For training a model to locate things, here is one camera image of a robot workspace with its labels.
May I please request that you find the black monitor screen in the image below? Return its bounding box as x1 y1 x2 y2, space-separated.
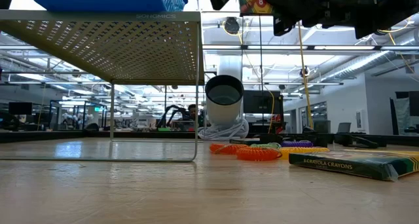
243 90 284 115

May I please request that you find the blue plastic basket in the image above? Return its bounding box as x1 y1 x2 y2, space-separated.
30 0 189 12

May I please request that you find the red spiral coil keychain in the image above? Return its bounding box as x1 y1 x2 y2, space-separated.
209 143 249 155
235 146 283 162

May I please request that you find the person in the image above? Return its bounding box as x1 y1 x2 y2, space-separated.
183 103 201 130

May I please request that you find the small dark monitor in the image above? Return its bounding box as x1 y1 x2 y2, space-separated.
8 102 33 116

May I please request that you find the purple spiral coil keychain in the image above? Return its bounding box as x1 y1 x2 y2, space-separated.
280 140 314 149

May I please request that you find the green perforated metal shelf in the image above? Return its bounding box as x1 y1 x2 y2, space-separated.
0 9 206 162

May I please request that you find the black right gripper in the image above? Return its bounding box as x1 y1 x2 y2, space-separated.
264 0 358 38

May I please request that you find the white coiled cable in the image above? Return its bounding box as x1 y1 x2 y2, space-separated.
197 117 250 141

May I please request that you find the black hanging cable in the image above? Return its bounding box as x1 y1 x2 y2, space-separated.
258 14 264 133

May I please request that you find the thick yellow cable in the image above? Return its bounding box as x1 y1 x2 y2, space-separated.
296 20 314 130

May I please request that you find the green spiral coil keychain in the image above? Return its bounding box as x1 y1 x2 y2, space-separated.
250 142 282 150

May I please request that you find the black standing panel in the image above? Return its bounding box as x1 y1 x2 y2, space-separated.
389 91 419 136

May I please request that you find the thin yellow cable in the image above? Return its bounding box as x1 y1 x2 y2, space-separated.
222 19 276 134

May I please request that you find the orange-yellow spiral coil keychain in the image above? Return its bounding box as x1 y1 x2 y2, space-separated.
280 146 331 161

